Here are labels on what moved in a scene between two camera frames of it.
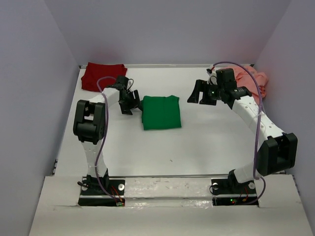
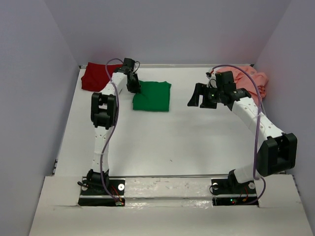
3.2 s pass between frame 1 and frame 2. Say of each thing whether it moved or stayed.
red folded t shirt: stayed
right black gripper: stayed
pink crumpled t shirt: stayed
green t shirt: moved
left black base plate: stayed
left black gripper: moved
